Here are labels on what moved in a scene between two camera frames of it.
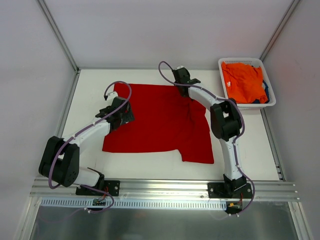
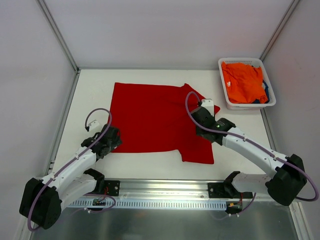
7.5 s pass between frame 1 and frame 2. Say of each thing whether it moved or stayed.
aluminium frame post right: stayed
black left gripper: moved
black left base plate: stayed
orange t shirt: stayed
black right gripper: moved
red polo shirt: stayed
